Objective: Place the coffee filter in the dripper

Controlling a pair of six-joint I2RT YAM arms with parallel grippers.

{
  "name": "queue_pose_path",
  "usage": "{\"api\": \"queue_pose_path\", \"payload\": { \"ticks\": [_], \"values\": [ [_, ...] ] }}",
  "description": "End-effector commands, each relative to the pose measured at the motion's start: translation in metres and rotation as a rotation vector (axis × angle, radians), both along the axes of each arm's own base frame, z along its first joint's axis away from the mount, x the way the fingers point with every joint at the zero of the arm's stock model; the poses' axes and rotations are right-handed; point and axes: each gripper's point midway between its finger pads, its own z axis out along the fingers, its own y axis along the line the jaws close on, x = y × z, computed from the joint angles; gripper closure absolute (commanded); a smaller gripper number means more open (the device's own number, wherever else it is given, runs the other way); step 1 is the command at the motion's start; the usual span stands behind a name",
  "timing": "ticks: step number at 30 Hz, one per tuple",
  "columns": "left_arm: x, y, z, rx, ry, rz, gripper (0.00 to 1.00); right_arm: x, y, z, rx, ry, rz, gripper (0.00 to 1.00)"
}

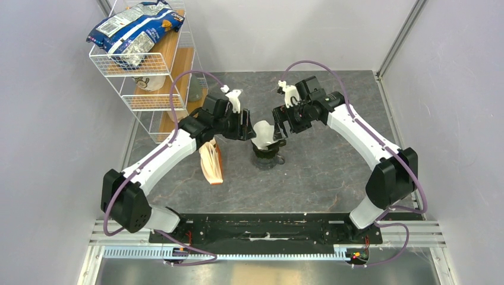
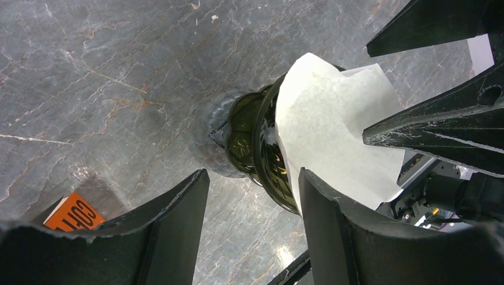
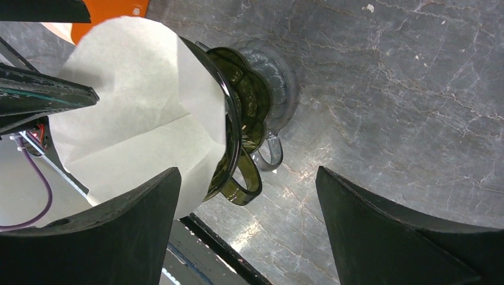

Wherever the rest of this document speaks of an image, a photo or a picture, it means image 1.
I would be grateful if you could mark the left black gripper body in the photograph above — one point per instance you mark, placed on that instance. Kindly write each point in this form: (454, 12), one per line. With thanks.
(236, 130)

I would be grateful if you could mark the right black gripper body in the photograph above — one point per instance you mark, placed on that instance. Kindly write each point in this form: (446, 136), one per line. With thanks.
(298, 116)

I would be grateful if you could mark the white paper coffee filter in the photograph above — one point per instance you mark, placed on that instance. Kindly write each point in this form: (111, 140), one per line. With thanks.
(264, 135)

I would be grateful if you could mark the dark green coffee dripper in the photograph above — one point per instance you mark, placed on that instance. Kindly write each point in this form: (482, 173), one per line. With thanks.
(270, 152)

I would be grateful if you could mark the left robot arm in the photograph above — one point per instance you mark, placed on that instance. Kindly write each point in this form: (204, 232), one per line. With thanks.
(124, 193)

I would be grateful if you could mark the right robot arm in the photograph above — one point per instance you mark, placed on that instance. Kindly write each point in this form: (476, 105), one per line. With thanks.
(393, 169)

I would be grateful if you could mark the clear glass coffee server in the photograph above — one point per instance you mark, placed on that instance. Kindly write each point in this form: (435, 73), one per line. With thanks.
(263, 163)

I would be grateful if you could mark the grey green cone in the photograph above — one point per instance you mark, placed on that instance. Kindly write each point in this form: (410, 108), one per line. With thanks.
(195, 92)

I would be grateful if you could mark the blue snack bag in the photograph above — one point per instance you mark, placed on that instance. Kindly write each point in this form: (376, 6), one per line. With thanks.
(132, 33)

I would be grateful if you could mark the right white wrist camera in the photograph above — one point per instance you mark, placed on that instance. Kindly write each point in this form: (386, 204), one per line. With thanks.
(290, 93)

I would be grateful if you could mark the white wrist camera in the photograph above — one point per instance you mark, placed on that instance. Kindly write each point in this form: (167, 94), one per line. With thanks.
(233, 97)
(290, 93)

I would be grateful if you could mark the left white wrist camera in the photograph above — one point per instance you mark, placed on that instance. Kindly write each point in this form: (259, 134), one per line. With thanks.
(233, 97)

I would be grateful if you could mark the white wire wooden shelf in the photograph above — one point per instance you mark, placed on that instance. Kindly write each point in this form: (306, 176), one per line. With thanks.
(173, 57)

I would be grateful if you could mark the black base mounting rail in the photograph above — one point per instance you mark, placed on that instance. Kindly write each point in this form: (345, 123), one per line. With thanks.
(272, 233)

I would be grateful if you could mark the aluminium corner frame post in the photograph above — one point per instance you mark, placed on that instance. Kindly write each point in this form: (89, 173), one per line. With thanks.
(403, 33)

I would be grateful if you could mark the white cable duct strip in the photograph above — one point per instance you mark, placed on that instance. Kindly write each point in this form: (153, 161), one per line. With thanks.
(177, 253)

